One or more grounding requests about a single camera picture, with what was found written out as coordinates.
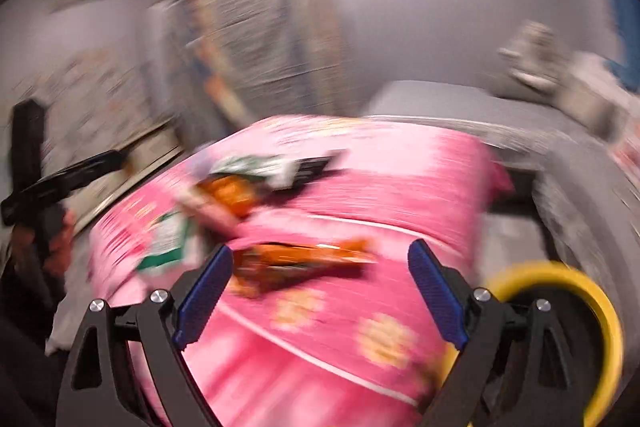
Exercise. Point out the blue curtain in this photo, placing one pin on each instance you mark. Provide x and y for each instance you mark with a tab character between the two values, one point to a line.
625	37

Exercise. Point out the grey quilted sofa bed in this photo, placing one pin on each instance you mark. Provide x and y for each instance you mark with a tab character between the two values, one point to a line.
450	102
590	197

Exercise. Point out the pink floral blanket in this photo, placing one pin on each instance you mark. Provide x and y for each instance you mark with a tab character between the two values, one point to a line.
320	217

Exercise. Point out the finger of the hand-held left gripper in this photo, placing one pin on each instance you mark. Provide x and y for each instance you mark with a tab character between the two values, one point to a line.
85	172

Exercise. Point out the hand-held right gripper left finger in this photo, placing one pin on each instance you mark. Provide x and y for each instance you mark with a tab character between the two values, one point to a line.
205	297

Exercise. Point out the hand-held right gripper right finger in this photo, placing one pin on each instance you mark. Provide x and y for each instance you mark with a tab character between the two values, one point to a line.
435	297

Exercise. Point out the person's left hand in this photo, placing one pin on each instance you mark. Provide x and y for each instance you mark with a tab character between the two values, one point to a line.
62	242

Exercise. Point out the grey printed hanging cloth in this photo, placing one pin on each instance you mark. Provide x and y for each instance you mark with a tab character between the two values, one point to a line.
270	37

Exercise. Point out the orange snack wrapper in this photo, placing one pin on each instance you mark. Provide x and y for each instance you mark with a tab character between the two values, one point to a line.
230	197
305	259

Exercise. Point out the green white carton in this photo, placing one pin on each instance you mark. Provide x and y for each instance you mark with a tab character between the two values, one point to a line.
167	244

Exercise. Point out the yellow round bin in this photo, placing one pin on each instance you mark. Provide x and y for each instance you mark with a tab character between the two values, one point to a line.
605	307

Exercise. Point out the colourful wall poster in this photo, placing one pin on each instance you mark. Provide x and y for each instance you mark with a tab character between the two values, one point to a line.
95	107

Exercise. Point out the grey crumpled bag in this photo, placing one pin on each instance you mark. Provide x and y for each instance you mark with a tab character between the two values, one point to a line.
532	57

